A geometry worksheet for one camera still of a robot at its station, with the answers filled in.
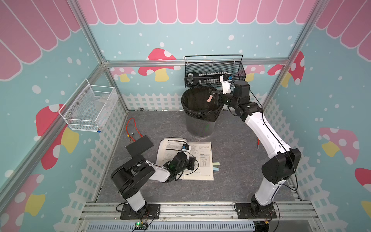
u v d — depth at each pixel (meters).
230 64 0.92
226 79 0.66
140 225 0.73
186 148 0.81
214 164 0.90
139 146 0.98
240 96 0.59
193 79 0.89
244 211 0.74
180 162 0.71
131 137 1.03
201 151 0.96
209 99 0.80
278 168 0.46
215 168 0.88
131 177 0.51
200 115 0.82
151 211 0.74
